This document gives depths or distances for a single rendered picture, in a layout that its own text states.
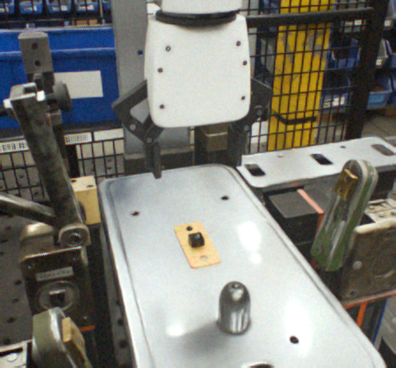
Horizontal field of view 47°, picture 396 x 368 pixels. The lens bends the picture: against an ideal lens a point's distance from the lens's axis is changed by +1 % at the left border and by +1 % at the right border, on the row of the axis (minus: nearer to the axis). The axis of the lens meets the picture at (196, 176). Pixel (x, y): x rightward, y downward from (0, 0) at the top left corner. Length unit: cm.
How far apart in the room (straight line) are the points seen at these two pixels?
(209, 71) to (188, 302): 24
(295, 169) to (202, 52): 36
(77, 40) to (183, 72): 55
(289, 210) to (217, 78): 29
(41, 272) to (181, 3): 30
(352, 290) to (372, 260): 5
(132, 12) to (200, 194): 28
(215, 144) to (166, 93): 36
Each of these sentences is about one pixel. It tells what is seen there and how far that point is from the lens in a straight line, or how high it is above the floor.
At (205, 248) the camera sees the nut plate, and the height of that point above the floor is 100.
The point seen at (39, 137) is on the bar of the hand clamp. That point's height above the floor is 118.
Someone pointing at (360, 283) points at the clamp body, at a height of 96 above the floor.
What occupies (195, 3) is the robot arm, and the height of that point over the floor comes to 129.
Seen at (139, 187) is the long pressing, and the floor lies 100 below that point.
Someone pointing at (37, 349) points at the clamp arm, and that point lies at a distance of 34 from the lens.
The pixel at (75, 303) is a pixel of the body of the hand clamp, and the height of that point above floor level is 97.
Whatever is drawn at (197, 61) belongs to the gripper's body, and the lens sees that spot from 42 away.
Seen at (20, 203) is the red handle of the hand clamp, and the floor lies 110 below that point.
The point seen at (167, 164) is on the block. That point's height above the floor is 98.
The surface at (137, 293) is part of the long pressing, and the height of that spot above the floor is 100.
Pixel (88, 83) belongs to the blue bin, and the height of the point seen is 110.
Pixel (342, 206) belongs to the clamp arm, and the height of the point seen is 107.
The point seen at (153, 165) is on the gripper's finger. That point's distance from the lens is 47.
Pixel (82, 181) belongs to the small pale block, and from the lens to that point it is 58.
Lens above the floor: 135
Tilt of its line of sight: 30 degrees down
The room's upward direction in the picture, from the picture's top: straight up
